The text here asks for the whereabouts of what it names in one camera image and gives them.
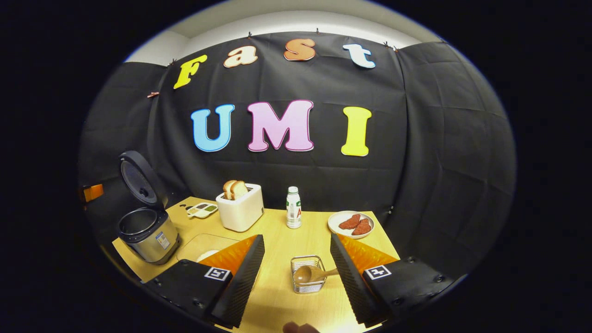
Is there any white round plate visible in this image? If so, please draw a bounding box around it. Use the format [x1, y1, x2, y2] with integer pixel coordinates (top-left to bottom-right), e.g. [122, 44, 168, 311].
[327, 211, 375, 240]

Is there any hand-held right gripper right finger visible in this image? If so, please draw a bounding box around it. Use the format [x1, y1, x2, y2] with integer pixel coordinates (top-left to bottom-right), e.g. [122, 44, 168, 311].
[330, 233, 456, 329]

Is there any white milk bottle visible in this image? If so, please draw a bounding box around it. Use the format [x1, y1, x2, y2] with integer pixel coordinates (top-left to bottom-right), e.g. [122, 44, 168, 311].
[286, 186, 302, 229]

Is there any wooden spoon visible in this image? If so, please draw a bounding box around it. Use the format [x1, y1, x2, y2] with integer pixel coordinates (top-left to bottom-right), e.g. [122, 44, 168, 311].
[293, 265, 340, 285]

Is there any silver black rice cooker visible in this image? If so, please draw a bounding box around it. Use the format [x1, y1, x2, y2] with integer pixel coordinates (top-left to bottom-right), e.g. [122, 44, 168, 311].
[116, 150, 182, 265]

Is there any white toaster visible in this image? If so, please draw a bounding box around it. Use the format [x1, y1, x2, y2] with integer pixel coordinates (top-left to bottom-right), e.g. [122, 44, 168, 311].
[216, 183, 265, 233]

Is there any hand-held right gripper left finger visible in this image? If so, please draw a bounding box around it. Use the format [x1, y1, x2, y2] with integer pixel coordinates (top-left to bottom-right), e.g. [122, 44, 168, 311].
[141, 234, 266, 330]

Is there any black backdrop cloth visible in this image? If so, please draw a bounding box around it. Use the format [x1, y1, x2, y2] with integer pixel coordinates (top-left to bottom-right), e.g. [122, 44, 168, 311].
[79, 31, 516, 278]

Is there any white divided condiment dish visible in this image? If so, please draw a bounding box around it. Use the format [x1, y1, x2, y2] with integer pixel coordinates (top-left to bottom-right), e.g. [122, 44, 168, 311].
[186, 202, 218, 219]

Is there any wire chopstick holder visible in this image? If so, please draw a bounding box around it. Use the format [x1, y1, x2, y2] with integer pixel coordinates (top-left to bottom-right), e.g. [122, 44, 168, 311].
[290, 255, 327, 294]

